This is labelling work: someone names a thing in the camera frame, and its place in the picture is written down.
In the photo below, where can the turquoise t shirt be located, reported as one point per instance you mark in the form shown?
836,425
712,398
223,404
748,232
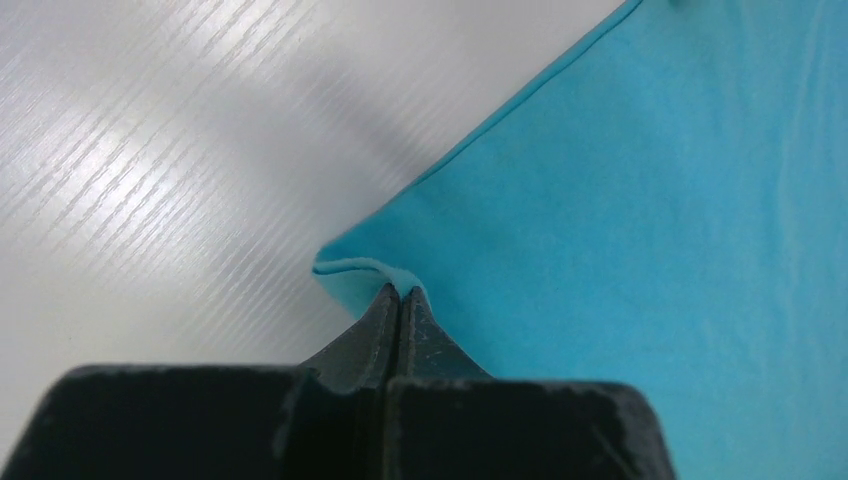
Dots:
665,205

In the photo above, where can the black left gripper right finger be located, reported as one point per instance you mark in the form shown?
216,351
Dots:
446,418

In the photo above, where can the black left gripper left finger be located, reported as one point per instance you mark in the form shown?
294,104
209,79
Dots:
314,420

